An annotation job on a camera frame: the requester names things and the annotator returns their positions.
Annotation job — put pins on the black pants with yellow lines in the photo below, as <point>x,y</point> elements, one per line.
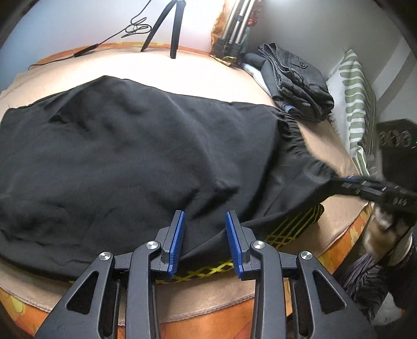
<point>130,146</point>

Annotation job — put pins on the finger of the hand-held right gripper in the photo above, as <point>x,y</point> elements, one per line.
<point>358,179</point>
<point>355,189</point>

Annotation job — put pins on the small black tripod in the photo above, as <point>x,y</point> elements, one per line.
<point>174,32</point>

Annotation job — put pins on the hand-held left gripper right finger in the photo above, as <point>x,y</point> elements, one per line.
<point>233,241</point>

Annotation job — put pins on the beige blanket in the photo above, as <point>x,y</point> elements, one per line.
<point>195,75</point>

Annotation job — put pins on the folded silver tripod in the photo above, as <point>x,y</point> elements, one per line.
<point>237,19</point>

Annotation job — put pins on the person's right forearm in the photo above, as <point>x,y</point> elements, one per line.
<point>361,280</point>

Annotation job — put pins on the person's right hand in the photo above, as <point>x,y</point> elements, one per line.
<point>382,231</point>

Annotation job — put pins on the folded dark grey pants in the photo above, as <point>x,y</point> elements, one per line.
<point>299,78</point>

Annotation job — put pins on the green and white pillow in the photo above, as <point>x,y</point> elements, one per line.
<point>352,97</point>

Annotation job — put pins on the folded dark navy garment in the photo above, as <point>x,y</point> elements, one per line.
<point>265,70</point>

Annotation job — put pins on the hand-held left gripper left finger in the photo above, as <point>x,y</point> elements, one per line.
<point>177,241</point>

